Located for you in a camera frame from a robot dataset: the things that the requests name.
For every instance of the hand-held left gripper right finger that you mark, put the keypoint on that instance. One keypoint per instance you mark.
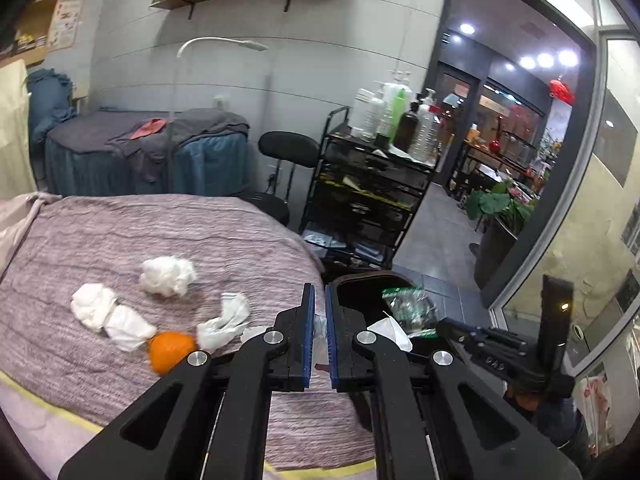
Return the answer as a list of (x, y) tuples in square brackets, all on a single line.
[(331, 335)]

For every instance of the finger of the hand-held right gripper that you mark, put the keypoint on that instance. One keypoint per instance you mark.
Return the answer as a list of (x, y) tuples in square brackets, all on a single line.
[(505, 337), (480, 357)]

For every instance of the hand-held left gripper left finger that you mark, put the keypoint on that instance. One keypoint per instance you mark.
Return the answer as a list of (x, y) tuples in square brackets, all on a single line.
[(309, 335)]

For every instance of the black trash bin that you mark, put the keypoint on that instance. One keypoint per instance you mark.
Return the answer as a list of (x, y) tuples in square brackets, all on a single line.
[(355, 292)]

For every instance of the green edged snack wrapper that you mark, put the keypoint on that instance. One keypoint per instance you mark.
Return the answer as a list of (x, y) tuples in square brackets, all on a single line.
[(405, 305)]

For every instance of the person's right forearm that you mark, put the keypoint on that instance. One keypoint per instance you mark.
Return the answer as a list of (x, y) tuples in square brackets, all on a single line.
[(560, 425)]

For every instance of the flat white tissue piece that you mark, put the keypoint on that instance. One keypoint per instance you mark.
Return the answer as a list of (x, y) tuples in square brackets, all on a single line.
[(255, 332)]

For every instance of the grey striped crumpled tissue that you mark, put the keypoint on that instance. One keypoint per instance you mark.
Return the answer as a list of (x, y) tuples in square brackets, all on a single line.
[(220, 327)]

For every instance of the white red printed plastic bag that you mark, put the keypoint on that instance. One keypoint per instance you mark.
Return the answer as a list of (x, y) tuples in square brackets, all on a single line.
[(595, 405)]

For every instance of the potted plant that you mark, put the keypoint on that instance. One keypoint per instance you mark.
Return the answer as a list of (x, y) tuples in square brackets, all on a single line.
[(492, 202)]

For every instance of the orange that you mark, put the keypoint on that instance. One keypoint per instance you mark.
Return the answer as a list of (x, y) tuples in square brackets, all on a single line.
[(170, 352)]

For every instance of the black trolley cart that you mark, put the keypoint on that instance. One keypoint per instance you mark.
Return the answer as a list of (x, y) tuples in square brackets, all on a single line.
[(370, 200)]

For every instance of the black stool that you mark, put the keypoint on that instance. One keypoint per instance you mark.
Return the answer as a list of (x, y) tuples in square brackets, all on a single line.
[(290, 147)]

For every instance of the purple textured bed cover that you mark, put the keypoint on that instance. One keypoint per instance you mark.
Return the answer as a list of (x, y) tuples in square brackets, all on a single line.
[(150, 230)]

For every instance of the row of toiletry bottles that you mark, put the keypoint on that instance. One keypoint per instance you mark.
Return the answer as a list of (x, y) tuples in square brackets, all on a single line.
[(406, 130)]

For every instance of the red lantern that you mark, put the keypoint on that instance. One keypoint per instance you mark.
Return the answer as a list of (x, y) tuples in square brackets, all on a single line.
[(561, 91)]

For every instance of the grey blanket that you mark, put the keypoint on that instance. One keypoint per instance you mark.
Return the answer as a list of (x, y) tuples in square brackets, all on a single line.
[(210, 122)]

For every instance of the red cloth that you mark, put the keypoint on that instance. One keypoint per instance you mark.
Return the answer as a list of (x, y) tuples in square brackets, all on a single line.
[(147, 128)]

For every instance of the white floor lamp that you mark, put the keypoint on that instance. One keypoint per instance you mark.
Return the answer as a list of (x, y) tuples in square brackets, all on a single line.
[(250, 45)]

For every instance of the massage bed with blue skirt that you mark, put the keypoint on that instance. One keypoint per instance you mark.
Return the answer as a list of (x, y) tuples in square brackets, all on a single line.
[(90, 135)]

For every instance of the pink polka dot blanket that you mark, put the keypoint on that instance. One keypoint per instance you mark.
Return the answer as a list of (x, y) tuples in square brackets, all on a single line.
[(15, 225)]

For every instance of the blue cloth pile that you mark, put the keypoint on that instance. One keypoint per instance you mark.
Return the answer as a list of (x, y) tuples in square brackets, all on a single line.
[(47, 105)]

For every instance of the cream cloth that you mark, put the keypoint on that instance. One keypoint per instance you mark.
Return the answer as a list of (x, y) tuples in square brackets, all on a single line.
[(12, 135)]

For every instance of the wall poster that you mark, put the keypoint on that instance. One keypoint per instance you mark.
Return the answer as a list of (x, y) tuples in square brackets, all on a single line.
[(65, 25)]

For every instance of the wooden wall cabinet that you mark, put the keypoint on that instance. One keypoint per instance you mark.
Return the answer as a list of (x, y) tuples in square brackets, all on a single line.
[(40, 5)]

